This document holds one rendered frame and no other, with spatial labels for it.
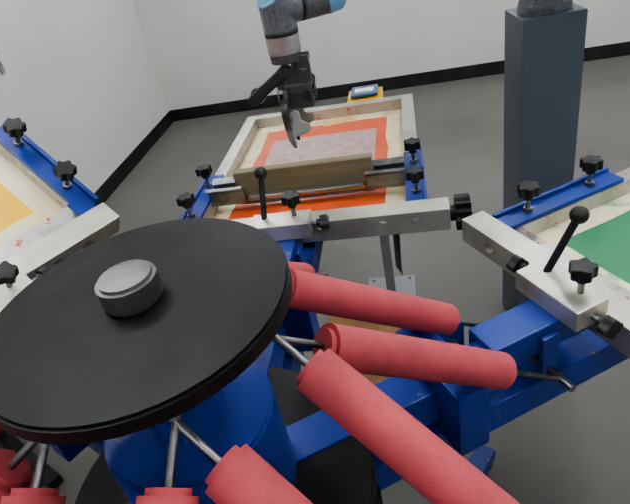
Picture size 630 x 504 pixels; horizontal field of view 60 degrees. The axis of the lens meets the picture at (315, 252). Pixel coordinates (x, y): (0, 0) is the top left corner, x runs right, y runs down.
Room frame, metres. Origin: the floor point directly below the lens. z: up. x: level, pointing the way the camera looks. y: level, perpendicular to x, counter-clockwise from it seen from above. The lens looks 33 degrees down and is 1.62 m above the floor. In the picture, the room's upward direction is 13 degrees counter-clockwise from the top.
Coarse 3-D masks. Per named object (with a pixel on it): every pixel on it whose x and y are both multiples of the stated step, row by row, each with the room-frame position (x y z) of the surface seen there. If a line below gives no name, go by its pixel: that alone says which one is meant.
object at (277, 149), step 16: (320, 128) 1.74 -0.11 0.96; (272, 144) 1.70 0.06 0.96; (288, 144) 1.67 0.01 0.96; (304, 144) 1.64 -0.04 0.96; (320, 144) 1.61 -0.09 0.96; (256, 160) 1.60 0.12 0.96; (272, 160) 1.57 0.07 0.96; (288, 160) 1.54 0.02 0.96; (304, 160) 1.51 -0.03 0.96; (240, 208) 1.30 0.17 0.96; (256, 208) 1.28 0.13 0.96; (272, 208) 1.26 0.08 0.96; (288, 208) 1.24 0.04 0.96; (304, 208) 1.22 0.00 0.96
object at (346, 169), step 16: (320, 160) 1.25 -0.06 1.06; (336, 160) 1.24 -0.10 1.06; (352, 160) 1.22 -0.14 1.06; (368, 160) 1.21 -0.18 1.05; (240, 176) 1.29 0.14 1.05; (272, 176) 1.27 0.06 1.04; (288, 176) 1.26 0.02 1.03; (304, 176) 1.25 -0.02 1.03; (320, 176) 1.24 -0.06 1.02; (336, 176) 1.23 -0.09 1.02; (352, 176) 1.22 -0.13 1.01; (256, 192) 1.28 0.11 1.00
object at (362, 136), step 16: (336, 128) 1.71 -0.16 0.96; (352, 128) 1.68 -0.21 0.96; (368, 128) 1.65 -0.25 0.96; (384, 128) 1.62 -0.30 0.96; (336, 144) 1.58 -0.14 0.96; (352, 144) 1.55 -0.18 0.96; (368, 144) 1.53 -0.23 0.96; (384, 144) 1.50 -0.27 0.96; (368, 192) 1.23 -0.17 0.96; (384, 192) 1.21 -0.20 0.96; (320, 208) 1.20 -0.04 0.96; (336, 208) 1.19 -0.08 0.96
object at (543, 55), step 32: (512, 32) 1.67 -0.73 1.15; (544, 32) 1.56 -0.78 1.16; (576, 32) 1.55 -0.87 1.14; (512, 64) 1.66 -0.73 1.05; (544, 64) 1.56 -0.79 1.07; (576, 64) 1.55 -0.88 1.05; (512, 96) 1.66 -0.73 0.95; (544, 96) 1.56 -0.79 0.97; (576, 96) 1.55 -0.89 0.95; (512, 128) 1.65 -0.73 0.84; (544, 128) 1.56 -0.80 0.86; (576, 128) 1.55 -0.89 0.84; (512, 160) 1.64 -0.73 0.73; (544, 160) 1.56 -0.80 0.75; (512, 192) 1.64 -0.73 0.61; (512, 288) 1.62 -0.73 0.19
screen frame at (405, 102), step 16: (400, 96) 1.78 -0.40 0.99; (320, 112) 1.82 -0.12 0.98; (336, 112) 1.81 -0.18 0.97; (352, 112) 1.80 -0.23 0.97; (368, 112) 1.78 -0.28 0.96; (256, 128) 1.86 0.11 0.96; (240, 144) 1.67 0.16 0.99; (224, 160) 1.57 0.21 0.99; (240, 160) 1.61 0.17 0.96; (224, 176) 1.45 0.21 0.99; (208, 208) 1.28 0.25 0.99
